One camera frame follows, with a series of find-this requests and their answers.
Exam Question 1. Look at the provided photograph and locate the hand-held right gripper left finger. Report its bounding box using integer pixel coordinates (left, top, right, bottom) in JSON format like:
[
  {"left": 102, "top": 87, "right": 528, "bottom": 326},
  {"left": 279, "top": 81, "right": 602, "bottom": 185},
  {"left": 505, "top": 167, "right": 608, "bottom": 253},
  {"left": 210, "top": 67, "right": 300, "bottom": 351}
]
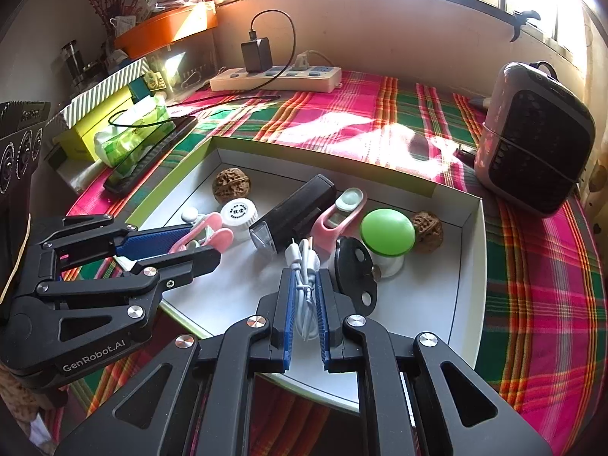
[{"left": 54, "top": 268, "right": 298, "bottom": 456}]

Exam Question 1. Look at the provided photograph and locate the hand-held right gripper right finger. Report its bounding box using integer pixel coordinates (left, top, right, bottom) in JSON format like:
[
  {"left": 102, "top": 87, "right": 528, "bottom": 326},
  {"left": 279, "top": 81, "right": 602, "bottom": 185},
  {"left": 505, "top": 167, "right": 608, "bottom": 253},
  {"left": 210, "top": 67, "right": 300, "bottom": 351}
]
[{"left": 316, "top": 268, "right": 554, "bottom": 456}]

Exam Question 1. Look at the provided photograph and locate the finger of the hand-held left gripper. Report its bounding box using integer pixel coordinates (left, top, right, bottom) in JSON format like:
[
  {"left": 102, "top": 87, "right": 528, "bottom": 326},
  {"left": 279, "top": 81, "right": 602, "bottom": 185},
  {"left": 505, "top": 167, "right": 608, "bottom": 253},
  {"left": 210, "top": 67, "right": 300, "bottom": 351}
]
[
  {"left": 14, "top": 247, "right": 222, "bottom": 347},
  {"left": 28, "top": 215, "right": 191, "bottom": 286}
]

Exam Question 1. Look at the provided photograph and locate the pink white mini gadget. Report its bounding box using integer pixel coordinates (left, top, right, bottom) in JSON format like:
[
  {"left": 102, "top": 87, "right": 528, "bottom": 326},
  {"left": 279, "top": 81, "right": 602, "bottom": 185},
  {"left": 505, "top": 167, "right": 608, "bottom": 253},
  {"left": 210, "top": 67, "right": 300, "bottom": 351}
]
[{"left": 168, "top": 206, "right": 234, "bottom": 253}]

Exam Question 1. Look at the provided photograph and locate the white cable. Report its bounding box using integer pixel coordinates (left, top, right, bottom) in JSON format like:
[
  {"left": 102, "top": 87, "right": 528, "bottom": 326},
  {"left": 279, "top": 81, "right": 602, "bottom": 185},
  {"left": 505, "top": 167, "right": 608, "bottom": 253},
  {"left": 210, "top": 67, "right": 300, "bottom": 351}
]
[{"left": 283, "top": 237, "right": 321, "bottom": 342}]

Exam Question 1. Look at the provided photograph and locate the black white disc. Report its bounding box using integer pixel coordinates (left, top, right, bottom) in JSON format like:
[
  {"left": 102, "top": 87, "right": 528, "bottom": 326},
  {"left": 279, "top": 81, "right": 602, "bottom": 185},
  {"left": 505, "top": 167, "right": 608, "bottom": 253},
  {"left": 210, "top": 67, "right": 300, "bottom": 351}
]
[{"left": 334, "top": 236, "right": 379, "bottom": 317}]

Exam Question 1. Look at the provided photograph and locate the white round jar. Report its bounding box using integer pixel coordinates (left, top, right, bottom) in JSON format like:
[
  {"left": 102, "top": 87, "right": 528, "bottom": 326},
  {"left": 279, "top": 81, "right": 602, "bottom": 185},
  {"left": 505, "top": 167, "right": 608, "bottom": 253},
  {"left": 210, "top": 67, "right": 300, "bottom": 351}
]
[{"left": 219, "top": 198, "right": 260, "bottom": 243}]

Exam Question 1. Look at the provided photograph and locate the brown walnut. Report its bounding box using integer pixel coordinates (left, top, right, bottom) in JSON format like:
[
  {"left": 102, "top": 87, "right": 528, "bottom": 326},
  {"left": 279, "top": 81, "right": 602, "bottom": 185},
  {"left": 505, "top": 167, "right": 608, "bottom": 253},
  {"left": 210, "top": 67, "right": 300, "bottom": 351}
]
[
  {"left": 411, "top": 211, "right": 444, "bottom": 250},
  {"left": 212, "top": 166, "right": 251, "bottom": 204}
]

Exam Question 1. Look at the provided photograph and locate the pink mint clip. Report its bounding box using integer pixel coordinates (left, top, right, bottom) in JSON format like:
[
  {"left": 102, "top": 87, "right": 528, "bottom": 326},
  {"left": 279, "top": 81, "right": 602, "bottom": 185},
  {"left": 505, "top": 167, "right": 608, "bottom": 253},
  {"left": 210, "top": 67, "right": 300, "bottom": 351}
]
[{"left": 311, "top": 188, "right": 368, "bottom": 253}]

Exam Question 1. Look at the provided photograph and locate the green white cardboard box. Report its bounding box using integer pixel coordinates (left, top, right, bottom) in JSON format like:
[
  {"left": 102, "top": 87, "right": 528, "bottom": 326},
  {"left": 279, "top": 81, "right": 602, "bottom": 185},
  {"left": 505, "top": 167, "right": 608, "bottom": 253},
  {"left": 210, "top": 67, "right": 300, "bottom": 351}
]
[{"left": 128, "top": 135, "right": 488, "bottom": 414}]

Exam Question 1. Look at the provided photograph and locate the green mushroom massager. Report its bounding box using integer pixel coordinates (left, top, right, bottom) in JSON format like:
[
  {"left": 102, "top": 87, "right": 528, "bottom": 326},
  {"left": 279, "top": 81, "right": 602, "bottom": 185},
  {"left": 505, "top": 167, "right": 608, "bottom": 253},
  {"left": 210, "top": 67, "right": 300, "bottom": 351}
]
[{"left": 359, "top": 208, "right": 415, "bottom": 279}]

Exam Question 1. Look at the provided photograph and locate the black bike light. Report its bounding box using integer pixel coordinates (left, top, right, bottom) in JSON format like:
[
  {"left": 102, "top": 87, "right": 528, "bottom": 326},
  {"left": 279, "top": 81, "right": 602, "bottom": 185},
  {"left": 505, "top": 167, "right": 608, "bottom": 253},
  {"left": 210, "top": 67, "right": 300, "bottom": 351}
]
[{"left": 249, "top": 175, "right": 338, "bottom": 253}]

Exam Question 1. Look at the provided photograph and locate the black smartphone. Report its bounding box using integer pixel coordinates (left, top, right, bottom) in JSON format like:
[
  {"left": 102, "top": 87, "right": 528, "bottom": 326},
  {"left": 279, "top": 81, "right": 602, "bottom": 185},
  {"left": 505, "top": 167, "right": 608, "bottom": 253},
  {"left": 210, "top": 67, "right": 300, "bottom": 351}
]
[{"left": 102, "top": 116, "right": 198, "bottom": 195}]

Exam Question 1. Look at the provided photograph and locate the white side shelf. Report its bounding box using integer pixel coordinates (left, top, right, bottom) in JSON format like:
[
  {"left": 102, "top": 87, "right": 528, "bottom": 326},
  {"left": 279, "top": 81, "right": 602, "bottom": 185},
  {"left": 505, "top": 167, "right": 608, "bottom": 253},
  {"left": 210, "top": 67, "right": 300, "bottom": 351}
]
[{"left": 62, "top": 159, "right": 106, "bottom": 192}]

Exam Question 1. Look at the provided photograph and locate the green tissue pack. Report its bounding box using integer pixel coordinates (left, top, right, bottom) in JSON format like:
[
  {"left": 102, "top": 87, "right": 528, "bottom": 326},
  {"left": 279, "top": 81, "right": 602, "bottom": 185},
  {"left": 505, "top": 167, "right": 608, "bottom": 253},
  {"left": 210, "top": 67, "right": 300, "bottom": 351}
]
[{"left": 94, "top": 97, "right": 174, "bottom": 167}]

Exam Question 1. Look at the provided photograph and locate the yellow-green box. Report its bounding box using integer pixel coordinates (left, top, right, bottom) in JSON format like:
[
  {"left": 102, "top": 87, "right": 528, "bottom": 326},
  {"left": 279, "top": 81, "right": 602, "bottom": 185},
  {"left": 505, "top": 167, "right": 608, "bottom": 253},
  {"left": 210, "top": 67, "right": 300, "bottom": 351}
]
[{"left": 54, "top": 85, "right": 143, "bottom": 160}]

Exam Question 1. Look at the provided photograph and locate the striped gift box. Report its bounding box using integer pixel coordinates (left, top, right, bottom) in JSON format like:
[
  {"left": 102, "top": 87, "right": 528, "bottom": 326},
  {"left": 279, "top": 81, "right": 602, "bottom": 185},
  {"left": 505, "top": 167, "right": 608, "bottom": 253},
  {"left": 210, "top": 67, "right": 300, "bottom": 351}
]
[{"left": 62, "top": 57, "right": 150, "bottom": 124}]

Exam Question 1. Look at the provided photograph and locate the glass jar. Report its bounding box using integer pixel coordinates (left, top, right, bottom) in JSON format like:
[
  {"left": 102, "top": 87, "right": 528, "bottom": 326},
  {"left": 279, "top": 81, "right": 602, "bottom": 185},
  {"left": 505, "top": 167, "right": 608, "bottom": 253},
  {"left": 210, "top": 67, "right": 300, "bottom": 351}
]
[{"left": 62, "top": 40, "right": 86, "bottom": 81}]

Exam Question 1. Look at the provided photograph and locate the white power strip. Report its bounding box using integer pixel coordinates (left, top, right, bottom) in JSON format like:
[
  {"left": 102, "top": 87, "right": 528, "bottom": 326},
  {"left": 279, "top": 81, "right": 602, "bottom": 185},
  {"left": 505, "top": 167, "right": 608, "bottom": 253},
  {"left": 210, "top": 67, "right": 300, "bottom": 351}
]
[{"left": 209, "top": 66, "right": 343, "bottom": 93}]

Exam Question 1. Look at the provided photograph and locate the orange tray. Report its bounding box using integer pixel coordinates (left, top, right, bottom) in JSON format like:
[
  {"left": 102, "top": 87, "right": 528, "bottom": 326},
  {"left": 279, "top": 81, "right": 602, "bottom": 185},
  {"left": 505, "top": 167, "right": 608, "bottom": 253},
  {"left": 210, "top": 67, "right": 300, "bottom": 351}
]
[{"left": 114, "top": 2, "right": 219, "bottom": 60}]

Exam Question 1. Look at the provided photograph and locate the black charger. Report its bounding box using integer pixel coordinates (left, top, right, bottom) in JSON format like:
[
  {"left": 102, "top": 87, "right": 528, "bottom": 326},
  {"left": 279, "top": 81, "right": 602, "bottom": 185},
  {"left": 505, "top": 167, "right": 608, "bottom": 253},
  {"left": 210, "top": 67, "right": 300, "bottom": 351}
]
[{"left": 241, "top": 38, "right": 274, "bottom": 74}]

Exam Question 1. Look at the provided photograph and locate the pink black space heater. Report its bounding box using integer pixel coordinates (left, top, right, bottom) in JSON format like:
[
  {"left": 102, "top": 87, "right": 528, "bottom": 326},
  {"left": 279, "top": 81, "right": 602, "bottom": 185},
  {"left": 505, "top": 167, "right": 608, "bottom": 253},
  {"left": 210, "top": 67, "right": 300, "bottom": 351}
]
[{"left": 475, "top": 62, "right": 597, "bottom": 219}]

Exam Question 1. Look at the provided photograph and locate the heart print curtain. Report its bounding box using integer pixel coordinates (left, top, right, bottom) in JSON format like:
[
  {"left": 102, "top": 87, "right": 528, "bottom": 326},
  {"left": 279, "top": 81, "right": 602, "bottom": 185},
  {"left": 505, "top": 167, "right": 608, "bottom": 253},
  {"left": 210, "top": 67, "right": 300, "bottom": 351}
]
[{"left": 586, "top": 152, "right": 608, "bottom": 229}]

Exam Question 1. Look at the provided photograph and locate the black window latch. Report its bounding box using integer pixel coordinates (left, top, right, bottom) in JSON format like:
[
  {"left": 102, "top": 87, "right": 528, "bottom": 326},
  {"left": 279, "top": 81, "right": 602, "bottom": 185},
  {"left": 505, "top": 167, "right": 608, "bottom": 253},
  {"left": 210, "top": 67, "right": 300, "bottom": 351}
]
[{"left": 510, "top": 9, "right": 542, "bottom": 43}]

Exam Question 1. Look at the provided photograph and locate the black charger cable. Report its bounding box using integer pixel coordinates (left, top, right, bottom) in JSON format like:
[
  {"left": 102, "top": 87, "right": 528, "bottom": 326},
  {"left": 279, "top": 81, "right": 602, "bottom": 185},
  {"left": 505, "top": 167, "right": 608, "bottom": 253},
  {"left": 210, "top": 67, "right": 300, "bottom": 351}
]
[{"left": 108, "top": 9, "right": 298, "bottom": 129}]

